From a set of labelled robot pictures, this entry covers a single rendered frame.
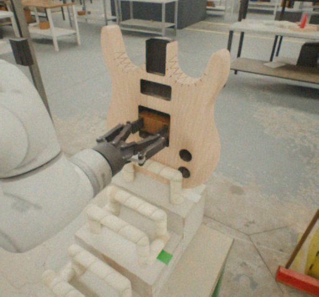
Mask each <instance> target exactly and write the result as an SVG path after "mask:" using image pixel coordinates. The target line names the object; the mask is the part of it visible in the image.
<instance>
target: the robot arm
mask: <svg viewBox="0 0 319 297"><path fill-rule="evenodd" d="M143 127H144V117H140V118H139V119H137V120H136V121H134V122H133V123H131V122H126V125H123V123H120V124H118V125H117V126H116V127H114V128H113V129H111V130H110V131H109V132H107V133H106V134H105V135H103V136H101V137H97V138H96V139H95V140H96V146H95V147H94V148H91V149H89V148H87V149H84V150H82V151H81V152H79V153H78V154H76V155H74V156H73V157H72V158H69V159H66V157H65V156H64V153H63V151H62V149H61V147H60V145H59V141H58V139H57V133H56V131H55V128H54V127H53V125H52V121H51V119H50V117H49V114H48V112H47V109H46V107H45V105H44V103H43V101H42V99H41V97H40V95H39V93H38V92H37V91H36V89H35V87H34V86H33V85H32V83H31V82H30V80H29V79H28V78H27V77H26V75H25V74H24V73H23V72H21V70H20V69H18V68H17V67H16V66H15V65H13V64H10V63H8V62H6V61H3V60H0V184H1V189H2V193H3V195H2V196H1V197H0V247H2V248H3V249H5V251H8V252H10V253H24V252H26V251H29V250H31V249H33V248H35V247H37V246H39V245H40V244H42V243H43V242H45V241H46V240H47V239H49V238H51V237H53V236H54V235H55V234H57V233H58V232H59V231H61V230H62V229H64V228H65V227H66V226H67V225H68V224H69V223H70V222H72V221H73V220H74V219H75V218H76V217H77V216H78V215H79V214H80V213H81V212H82V211H83V210H84V208H85V207H86V205H87V203H88V202H89V201H90V200H91V199H93V198H95V197H96V196H97V195H98V194H99V193H100V192H101V191H102V190H104V189H106V187H107V186H108V185H109V184H110V183H111V182H112V178H113V177H114V176H115V175H116V174H118V173H119V172H120V171H121V170H122V168H123V167H124V166H125V165H126V164H128V163H132V162H136V163H138V166H140V167H142V166H144V164H145V162H146V161H147V160H148V159H149V158H151V157H152V156H153V155H155V154H156V153H158V152H159V151H160V150H162V149H164V148H165V138H166V137H168V125H164V126H162V127H161V128H160V129H158V130H157V131H156V132H155V135H154V136H151V137H148V138H146V139H143V140H141V141H138V142H135V141H133V142H130V143H126V142H125V141H126V139H128V137H129V136H130V134H131V131H132V134H135V133H137V132H138V131H139V130H141V129H142V128H143Z"/></svg>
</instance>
